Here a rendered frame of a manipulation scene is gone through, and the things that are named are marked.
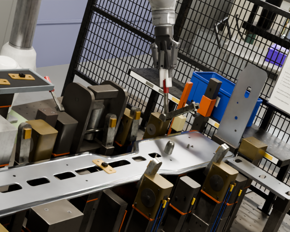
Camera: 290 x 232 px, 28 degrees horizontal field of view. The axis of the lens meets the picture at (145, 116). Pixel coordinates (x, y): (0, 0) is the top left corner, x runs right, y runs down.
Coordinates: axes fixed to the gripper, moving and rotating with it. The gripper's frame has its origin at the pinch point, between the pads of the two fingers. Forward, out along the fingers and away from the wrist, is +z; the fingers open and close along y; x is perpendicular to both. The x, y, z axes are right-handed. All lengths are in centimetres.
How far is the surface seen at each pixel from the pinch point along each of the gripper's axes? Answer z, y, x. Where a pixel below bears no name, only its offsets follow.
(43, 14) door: -55, -263, 166
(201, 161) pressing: 31.3, 18.2, -3.6
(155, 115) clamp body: 14.7, -3.9, -2.2
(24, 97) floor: 16, -238, 119
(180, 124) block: 19.1, 1.4, 7.0
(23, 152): 19, 0, -71
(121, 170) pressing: 29, 13, -42
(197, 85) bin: 4.5, -9.9, 36.4
